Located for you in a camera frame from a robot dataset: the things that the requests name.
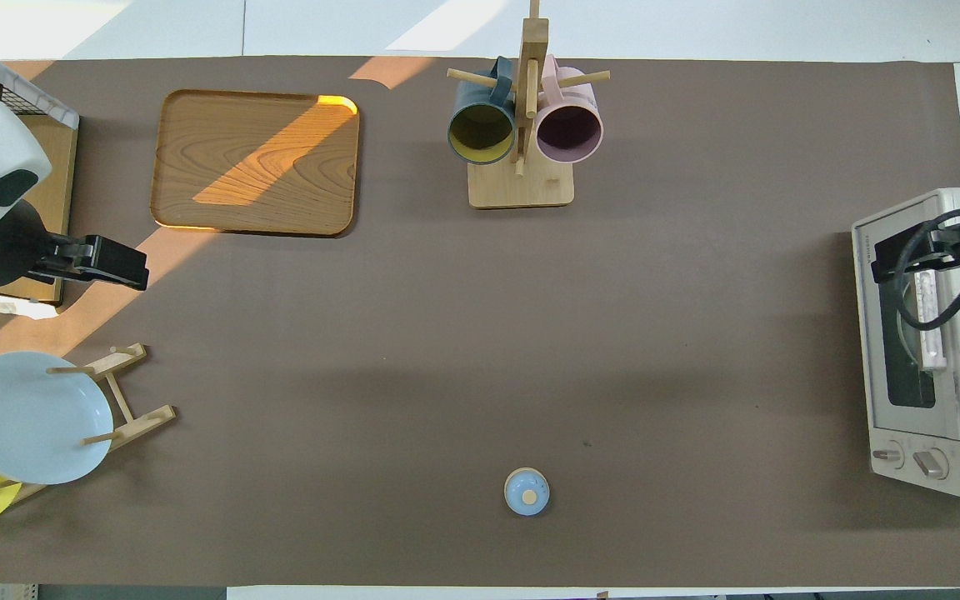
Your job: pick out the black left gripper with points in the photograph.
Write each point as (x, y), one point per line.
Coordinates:
(62, 255)

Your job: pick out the glass oven door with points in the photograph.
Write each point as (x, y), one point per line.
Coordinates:
(876, 367)

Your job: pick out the silver oven knob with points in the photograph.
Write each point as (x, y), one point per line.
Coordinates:
(888, 455)
(931, 463)

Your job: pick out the wooden plate rack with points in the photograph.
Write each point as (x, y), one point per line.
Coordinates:
(126, 400)

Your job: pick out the wooden serving tray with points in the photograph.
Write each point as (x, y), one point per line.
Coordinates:
(255, 162)

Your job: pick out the light blue plate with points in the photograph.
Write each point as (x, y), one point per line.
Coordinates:
(30, 417)

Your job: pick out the pink mug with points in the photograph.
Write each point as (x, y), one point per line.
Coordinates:
(568, 133)

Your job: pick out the brown table mat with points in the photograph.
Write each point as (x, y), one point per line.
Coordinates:
(480, 350)

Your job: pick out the dark teal mug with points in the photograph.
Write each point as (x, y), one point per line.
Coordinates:
(481, 133)

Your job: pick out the wooden mug tree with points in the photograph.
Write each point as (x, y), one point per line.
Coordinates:
(520, 187)

